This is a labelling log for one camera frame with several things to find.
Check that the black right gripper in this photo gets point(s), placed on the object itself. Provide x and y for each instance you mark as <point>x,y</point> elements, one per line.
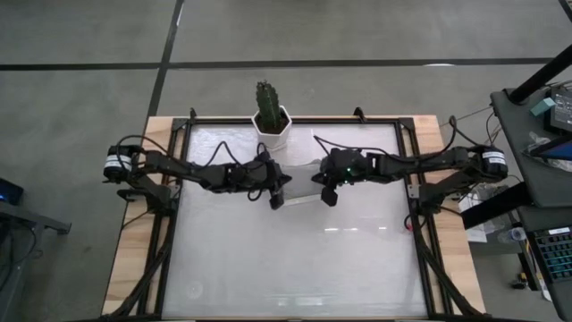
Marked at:
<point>346,167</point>

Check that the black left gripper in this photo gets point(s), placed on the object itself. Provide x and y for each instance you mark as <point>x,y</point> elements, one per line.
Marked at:
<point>250,174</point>

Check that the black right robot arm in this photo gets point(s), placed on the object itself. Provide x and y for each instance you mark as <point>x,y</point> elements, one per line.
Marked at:
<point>447,165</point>

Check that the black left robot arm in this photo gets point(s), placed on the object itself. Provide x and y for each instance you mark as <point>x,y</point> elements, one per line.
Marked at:
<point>165,165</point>

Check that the white plastic bin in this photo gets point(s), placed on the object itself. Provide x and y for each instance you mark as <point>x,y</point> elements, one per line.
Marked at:
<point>304,200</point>

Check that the white hexagonal plant pot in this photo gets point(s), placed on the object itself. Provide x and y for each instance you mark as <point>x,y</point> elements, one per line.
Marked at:
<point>272,138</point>

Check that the small red clip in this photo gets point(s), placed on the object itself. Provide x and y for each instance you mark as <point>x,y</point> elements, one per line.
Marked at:
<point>407,228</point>

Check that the green cactus plant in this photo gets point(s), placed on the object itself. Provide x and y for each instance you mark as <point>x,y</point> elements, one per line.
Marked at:
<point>268,105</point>

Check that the black stand base beam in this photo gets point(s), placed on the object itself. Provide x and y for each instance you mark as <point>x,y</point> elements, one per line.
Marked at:
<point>491,205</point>

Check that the clear plastic bottle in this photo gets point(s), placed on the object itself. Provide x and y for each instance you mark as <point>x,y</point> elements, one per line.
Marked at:
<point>514,234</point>

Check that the dark grey side cart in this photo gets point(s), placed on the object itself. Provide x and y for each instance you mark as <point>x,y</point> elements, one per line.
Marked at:
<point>514,147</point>

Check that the small yellow black tool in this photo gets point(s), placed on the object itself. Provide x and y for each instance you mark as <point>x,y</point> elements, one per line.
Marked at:
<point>520,282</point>

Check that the small teal box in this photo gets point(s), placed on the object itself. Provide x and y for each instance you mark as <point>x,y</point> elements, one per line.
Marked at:
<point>543,107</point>

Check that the crumpled clear plastic bag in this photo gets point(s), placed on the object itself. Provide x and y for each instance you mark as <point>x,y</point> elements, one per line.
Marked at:
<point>561,164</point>

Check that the dark tablet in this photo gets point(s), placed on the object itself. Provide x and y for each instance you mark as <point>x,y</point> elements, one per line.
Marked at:
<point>558,151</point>

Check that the laptop with backlit keyboard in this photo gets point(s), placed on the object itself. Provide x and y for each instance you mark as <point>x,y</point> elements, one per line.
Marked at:
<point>556,255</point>

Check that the black stand pole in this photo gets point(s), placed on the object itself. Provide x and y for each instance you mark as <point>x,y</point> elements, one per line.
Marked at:
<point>540,76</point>

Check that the black electronics box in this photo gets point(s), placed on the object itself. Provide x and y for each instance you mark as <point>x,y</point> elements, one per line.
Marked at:
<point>563,112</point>

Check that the dark grey side desk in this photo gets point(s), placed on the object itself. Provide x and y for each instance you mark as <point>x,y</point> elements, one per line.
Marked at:
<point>27,219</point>

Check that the black device with blue light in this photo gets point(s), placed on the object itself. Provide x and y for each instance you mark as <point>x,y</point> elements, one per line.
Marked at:
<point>11,192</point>

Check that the black aluminium rig frame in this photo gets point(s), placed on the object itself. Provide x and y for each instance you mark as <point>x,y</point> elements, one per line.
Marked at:
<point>322,120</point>

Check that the silver metal bracket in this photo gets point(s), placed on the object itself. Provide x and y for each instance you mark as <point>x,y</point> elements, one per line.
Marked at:
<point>412,191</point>

